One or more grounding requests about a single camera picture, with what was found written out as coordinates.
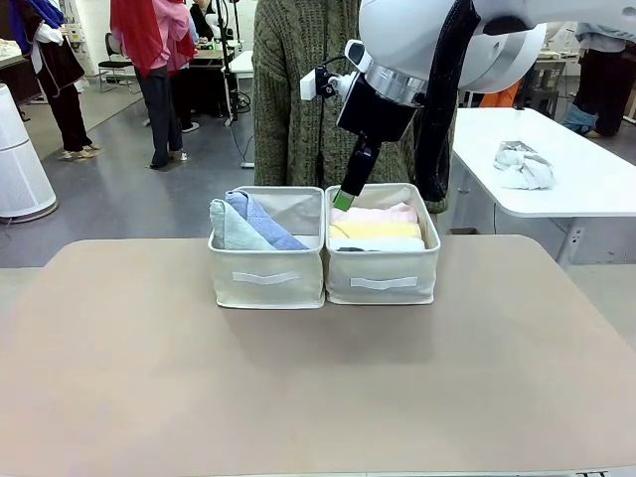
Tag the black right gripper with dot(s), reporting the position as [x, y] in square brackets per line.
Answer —
[377, 114]

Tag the pink towel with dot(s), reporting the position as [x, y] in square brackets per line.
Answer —
[382, 213]

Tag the yellow towel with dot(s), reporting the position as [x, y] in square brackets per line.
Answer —
[377, 230]

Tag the white towel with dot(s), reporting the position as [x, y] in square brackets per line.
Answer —
[392, 244]

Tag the periwinkle blue towel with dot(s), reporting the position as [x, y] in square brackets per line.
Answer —
[268, 223]

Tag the light teal towel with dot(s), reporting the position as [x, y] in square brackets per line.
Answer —
[233, 231]

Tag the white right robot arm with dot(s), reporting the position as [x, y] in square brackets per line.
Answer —
[397, 35]

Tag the person in green sweater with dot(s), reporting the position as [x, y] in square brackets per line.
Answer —
[288, 124]

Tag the cream fabric storage bin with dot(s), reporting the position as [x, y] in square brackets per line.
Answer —
[382, 280]
[266, 278]

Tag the person in orange trousers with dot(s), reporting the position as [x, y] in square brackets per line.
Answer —
[502, 97]

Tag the black tripod stand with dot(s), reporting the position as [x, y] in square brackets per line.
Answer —
[229, 74]

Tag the crumpled grey cloth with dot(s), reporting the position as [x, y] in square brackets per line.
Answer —
[524, 166]

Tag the person with red scarf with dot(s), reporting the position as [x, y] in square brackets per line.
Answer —
[159, 74]

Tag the blue denim bundle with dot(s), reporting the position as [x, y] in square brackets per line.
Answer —
[580, 119]

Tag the white side table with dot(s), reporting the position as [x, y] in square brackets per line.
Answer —
[596, 169]

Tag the person with light blue shawl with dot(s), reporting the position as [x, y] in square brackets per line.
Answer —
[606, 74]

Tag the black office chair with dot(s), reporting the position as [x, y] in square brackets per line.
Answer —
[115, 64]

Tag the person in black coat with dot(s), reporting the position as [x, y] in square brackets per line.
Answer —
[64, 79]

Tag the white cylindrical air purifier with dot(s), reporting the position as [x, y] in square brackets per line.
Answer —
[20, 169]

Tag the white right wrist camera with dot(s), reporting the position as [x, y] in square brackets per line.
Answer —
[313, 84]

